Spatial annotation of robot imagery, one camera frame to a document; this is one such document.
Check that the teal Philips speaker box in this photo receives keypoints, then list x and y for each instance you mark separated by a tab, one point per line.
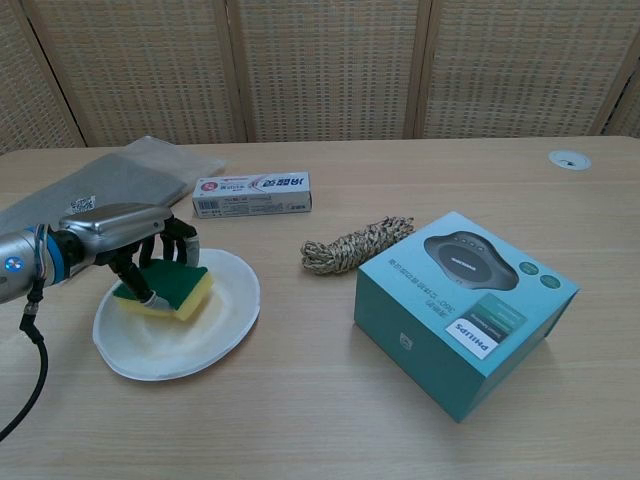
450	320

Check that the white paper plate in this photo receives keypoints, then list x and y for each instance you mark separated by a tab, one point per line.
165	345

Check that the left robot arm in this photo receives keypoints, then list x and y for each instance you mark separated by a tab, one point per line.
30	260

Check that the woven folding screen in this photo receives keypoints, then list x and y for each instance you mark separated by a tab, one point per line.
320	70

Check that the yellow green sponge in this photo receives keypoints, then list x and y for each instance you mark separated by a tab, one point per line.
187	287

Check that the white toothpaste box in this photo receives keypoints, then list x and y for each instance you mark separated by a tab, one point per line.
252	195

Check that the grey cloth in plastic bag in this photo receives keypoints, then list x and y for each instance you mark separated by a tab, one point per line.
125	175

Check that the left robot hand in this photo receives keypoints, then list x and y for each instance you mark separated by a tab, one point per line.
115	230

